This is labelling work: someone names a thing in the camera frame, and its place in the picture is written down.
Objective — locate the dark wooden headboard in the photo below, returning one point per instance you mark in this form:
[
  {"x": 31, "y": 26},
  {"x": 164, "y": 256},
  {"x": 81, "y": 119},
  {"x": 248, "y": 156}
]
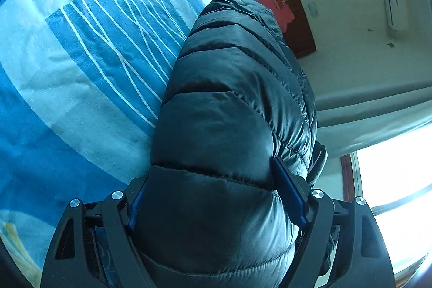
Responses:
[{"x": 298, "y": 35}]

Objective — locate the blue patterned bed sheet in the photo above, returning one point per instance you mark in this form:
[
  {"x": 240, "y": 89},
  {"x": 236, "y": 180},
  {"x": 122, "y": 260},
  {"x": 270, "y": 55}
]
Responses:
[{"x": 82, "y": 82}]

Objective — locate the right window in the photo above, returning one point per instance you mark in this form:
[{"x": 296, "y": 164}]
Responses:
[{"x": 394, "y": 177}]

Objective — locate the black quilted puffer jacket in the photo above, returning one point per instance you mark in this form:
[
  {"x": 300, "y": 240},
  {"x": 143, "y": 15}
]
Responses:
[{"x": 210, "y": 215}]

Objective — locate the grey curtain right of bed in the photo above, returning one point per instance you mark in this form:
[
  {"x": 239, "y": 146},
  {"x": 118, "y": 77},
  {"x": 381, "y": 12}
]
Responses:
[{"x": 354, "y": 119}]

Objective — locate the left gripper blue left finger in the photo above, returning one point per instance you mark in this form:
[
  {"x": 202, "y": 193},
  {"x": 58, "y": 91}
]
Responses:
[{"x": 135, "y": 193}]

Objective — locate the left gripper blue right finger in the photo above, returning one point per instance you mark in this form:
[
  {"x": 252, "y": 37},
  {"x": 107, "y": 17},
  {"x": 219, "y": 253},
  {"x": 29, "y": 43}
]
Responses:
[{"x": 293, "y": 191}]

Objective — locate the white wall socket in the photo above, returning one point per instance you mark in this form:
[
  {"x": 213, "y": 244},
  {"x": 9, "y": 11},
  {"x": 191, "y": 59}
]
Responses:
[{"x": 313, "y": 9}]

